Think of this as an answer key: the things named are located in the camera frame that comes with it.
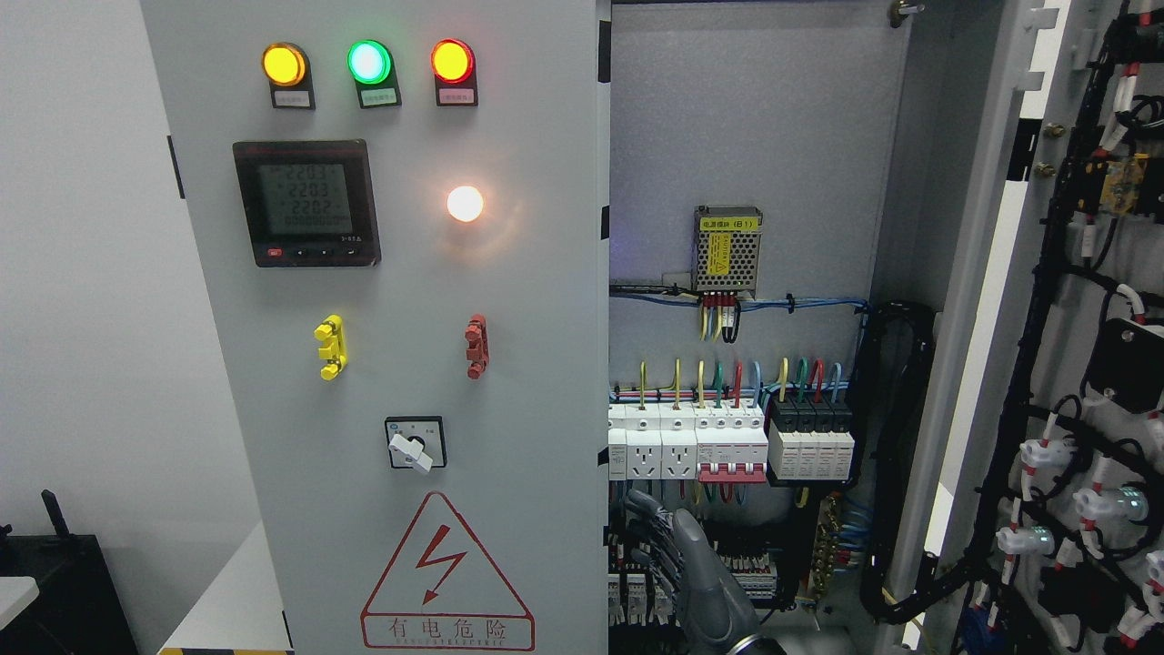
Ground black surge protector modules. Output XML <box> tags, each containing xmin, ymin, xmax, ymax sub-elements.
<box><xmin>768</xmin><ymin>398</ymin><xmax>856</xmax><ymax>485</ymax></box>

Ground black box at lower left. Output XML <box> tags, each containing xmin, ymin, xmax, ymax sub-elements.
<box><xmin>1</xmin><ymin>489</ymin><xmax>139</xmax><ymax>654</ymax></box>

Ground lower relay terminal row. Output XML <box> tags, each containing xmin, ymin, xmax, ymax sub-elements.
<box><xmin>603</xmin><ymin>527</ymin><xmax>778</xmax><ymax>627</ymax></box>

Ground yellow terminal post block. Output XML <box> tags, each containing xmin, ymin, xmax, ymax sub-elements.
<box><xmin>315</xmin><ymin>314</ymin><xmax>348</xmax><ymax>380</ymax></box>

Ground red terminal post block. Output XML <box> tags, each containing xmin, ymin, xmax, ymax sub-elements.
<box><xmin>463</xmin><ymin>314</ymin><xmax>490</xmax><ymax>380</ymax></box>

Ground white glowing indicator light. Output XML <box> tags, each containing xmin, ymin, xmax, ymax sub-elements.
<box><xmin>446</xmin><ymin>184</ymin><xmax>484</xmax><ymax>223</ymax></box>

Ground white rotary selector switch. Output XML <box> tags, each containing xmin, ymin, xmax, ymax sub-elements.
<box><xmin>384</xmin><ymin>417</ymin><xmax>447</xmax><ymax>474</ymax></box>

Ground white socket breaker row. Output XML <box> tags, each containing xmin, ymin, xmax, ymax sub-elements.
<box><xmin>606</xmin><ymin>401</ymin><xmax>768</xmax><ymax>484</ymax></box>

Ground black right cable loom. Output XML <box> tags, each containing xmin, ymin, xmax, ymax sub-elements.
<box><xmin>850</xmin><ymin>302</ymin><xmax>942</xmax><ymax>627</ymax></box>

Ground black digital power meter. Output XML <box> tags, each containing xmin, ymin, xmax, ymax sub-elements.
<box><xmin>233</xmin><ymin>138</ymin><xmax>381</xmax><ymax>266</ymax></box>

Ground green indicator light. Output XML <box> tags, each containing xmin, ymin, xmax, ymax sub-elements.
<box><xmin>346</xmin><ymin>40</ymin><xmax>393</xmax><ymax>86</ymax></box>

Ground grey cabinet door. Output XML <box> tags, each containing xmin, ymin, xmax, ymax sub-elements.
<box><xmin>861</xmin><ymin>1</ymin><xmax>1161</xmax><ymax>654</ymax></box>
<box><xmin>142</xmin><ymin>1</ymin><xmax>608</xmax><ymax>654</ymax></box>

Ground red indicator light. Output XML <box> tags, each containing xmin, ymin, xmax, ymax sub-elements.
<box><xmin>431</xmin><ymin>38</ymin><xmax>477</xmax><ymax>86</ymax></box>

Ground yellow indicator light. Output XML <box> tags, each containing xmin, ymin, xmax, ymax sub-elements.
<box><xmin>261</xmin><ymin>42</ymin><xmax>308</xmax><ymax>88</ymax></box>

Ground metal mesh power supply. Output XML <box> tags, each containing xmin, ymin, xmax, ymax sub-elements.
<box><xmin>693</xmin><ymin>205</ymin><xmax>762</xmax><ymax>293</ymax></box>

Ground red electric hazard warning sticker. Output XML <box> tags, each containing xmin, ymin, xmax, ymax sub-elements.
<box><xmin>361</xmin><ymin>490</ymin><xmax>535</xmax><ymax>652</ymax></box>

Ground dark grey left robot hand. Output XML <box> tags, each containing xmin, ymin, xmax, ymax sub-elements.
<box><xmin>625</xmin><ymin>489</ymin><xmax>762</xmax><ymax>654</ymax></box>

